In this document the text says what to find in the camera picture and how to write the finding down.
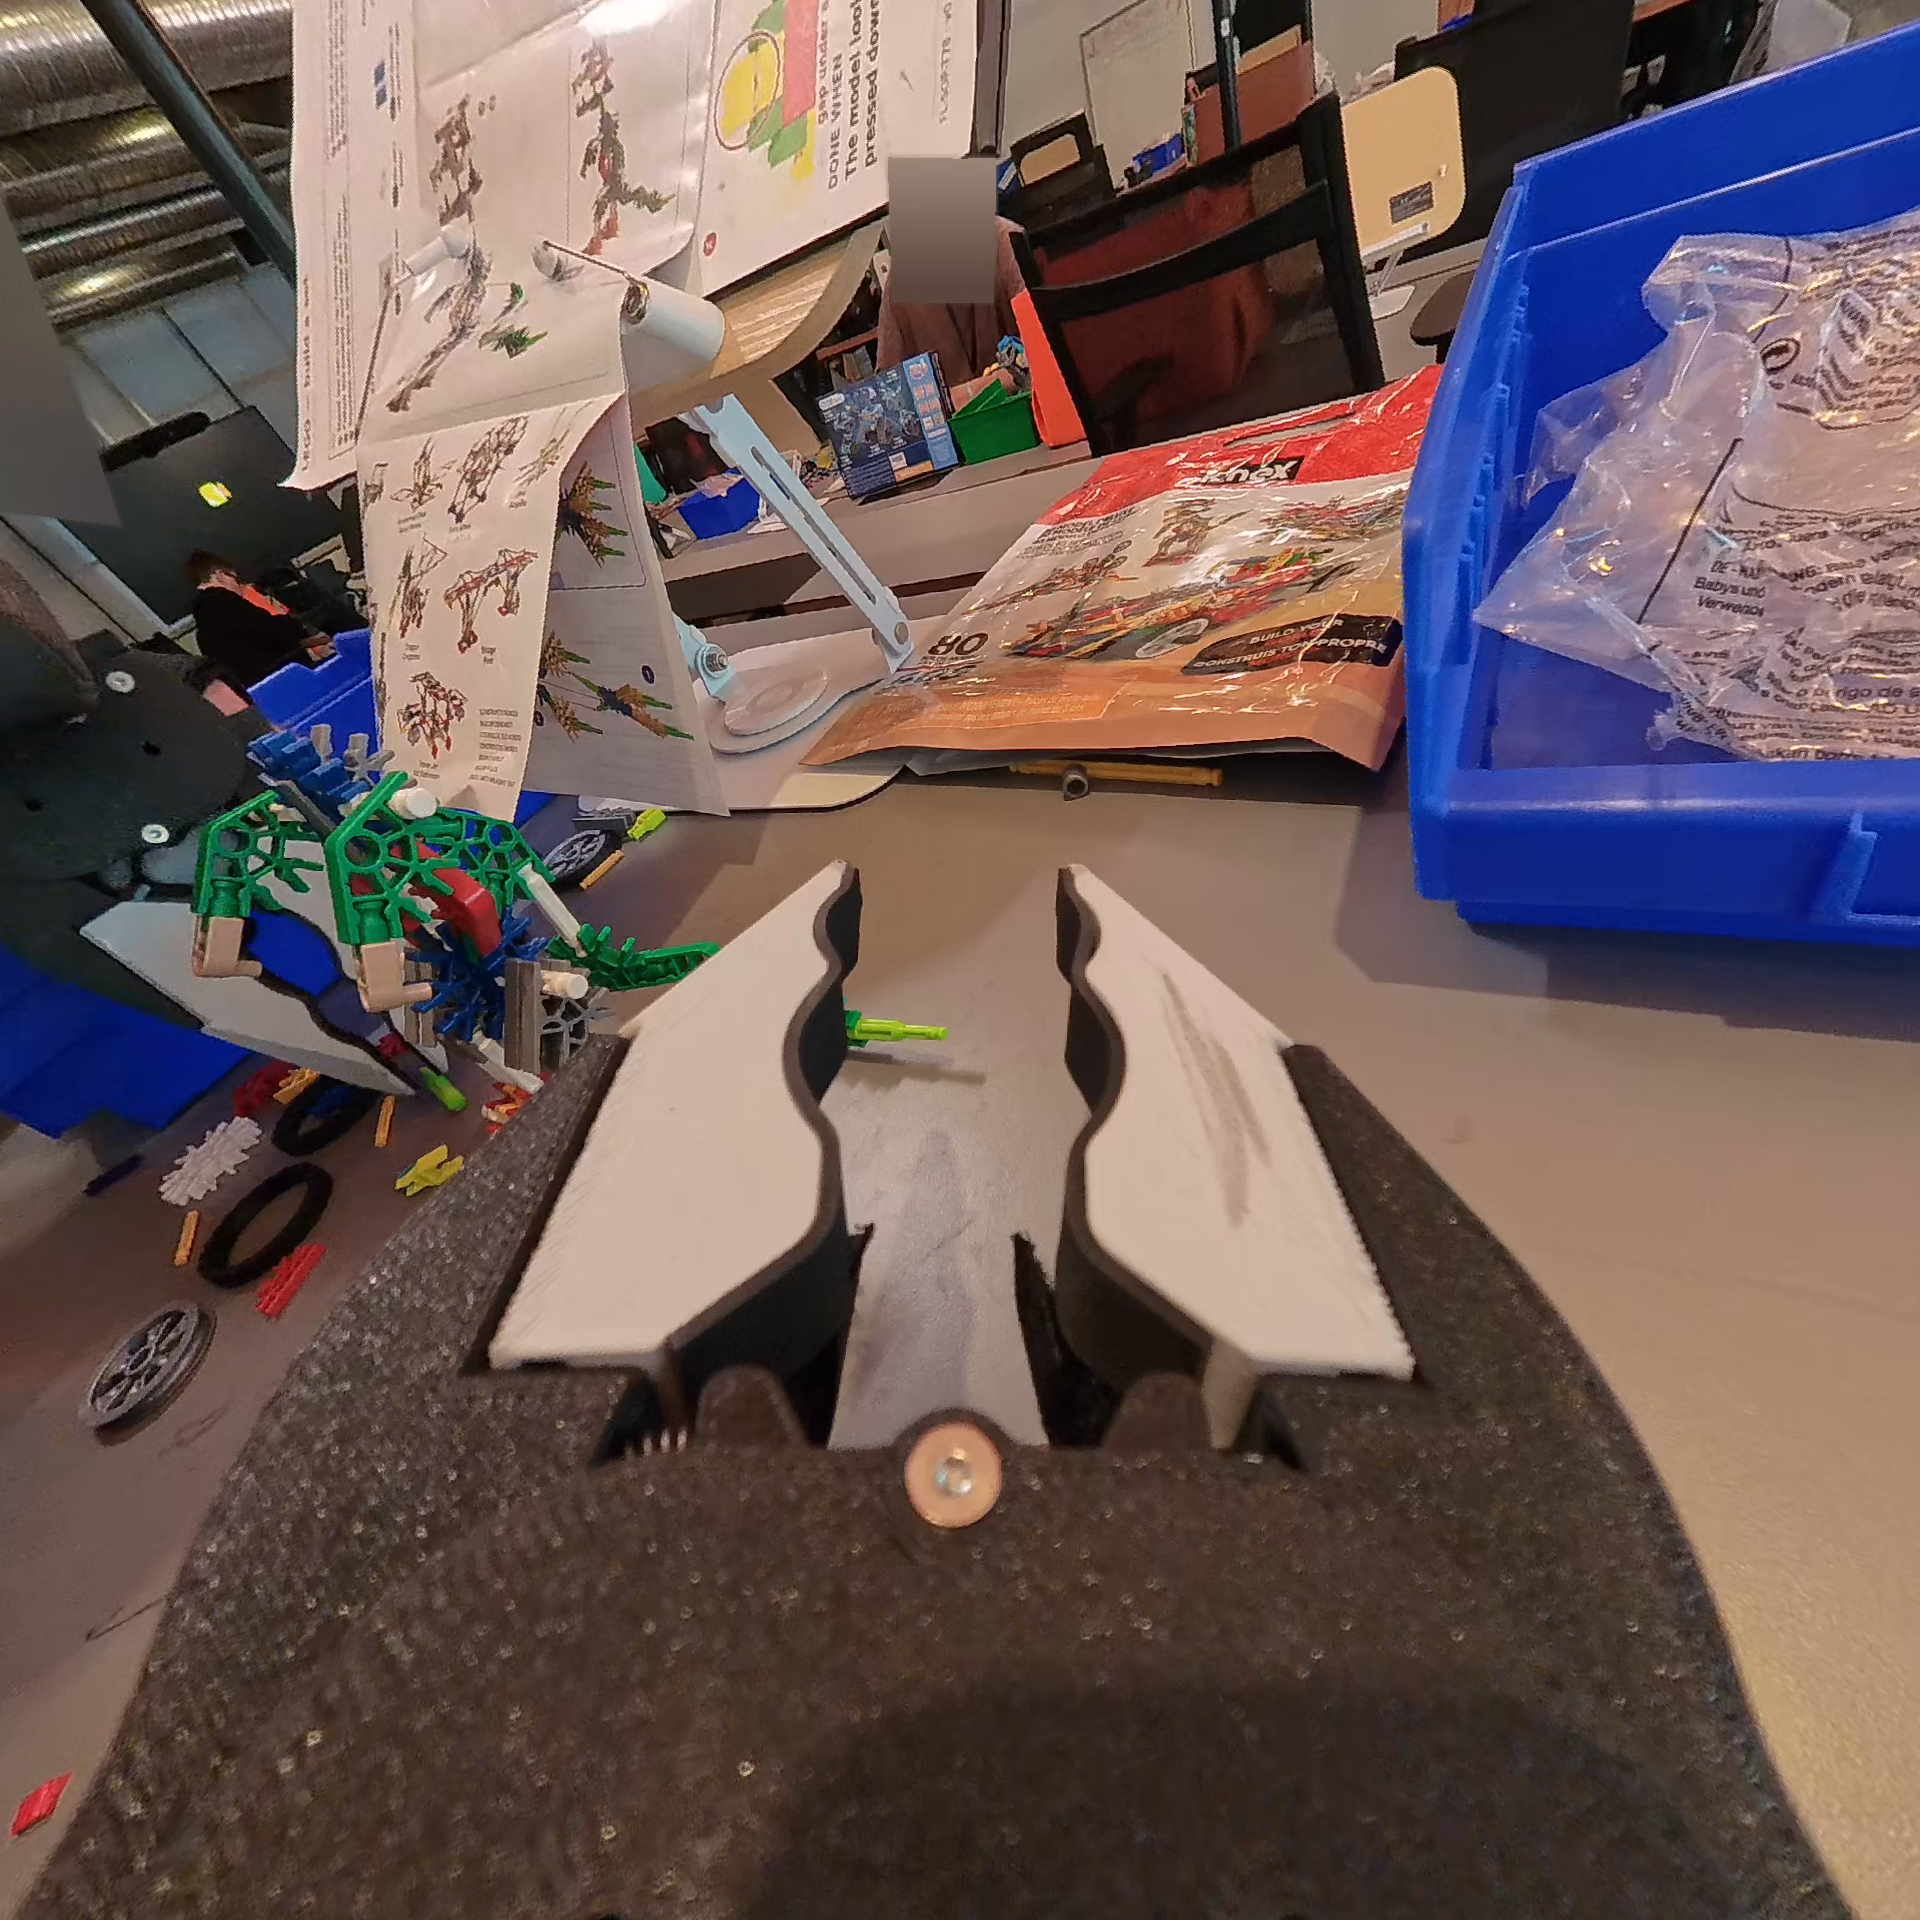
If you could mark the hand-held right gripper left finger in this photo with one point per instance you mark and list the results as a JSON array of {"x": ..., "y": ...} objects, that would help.
[{"x": 662, "y": 1187}]

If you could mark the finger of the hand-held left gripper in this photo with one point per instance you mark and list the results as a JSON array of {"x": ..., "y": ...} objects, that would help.
[{"x": 166, "y": 948}]

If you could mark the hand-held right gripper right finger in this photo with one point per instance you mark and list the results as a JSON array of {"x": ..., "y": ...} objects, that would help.
[{"x": 1230, "y": 1187}]

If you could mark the tan connector piece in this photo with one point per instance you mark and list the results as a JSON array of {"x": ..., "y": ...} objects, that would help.
[{"x": 218, "y": 948}]

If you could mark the blue plastic bin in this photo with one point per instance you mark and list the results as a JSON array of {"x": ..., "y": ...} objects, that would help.
[
  {"x": 76, "y": 1066},
  {"x": 1591, "y": 843}
]

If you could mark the colourful toy construction model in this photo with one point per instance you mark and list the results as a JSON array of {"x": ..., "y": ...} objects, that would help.
[{"x": 421, "y": 902}]

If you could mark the white snowflake connector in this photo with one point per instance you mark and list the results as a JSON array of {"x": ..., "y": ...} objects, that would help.
[{"x": 205, "y": 1160}]

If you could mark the green and lime connector cluster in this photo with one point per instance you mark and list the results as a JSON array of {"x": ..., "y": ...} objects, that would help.
[{"x": 646, "y": 967}]

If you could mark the black toy tire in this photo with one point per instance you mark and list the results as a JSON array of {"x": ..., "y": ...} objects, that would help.
[
  {"x": 573, "y": 855},
  {"x": 220, "y": 1256},
  {"x": 325, "y": 1135}
]

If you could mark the red fan-shaped connector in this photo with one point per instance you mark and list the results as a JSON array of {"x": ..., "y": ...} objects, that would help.
[{"x": 290, "y": 1279}]

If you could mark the yellow rod with grey connector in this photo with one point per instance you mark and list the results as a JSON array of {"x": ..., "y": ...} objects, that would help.
[{"x": 1156, "y": 775}]

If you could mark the grey toy wheel hub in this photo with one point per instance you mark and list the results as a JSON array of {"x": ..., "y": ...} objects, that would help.
[{"x": 144, "y": 1371}]

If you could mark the large model picture poster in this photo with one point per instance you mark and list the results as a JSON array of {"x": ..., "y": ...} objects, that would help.
[{"x": 480, "y": 362}]

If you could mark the pale metal stand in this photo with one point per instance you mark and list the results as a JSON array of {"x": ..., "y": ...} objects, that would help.
[{"x": 812, "y": 541}]

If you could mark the blue printed box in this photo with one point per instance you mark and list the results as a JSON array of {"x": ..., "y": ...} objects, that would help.
[{"x": 890, "y": 421}]

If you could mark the small green box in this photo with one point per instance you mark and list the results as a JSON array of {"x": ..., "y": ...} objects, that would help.
[{"x": 991, "y": 421}]

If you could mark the clear plastic parts bag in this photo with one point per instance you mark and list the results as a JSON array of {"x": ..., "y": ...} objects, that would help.
[{"x": 1740, "y": 510}]

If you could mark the tiny red plastic piece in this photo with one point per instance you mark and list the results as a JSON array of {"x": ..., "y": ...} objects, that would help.
[{"x": 38, "y": 1803}]

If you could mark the black mesh chair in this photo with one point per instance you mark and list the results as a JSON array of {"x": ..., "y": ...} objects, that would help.
[{"x": 1202, "y": 287}]

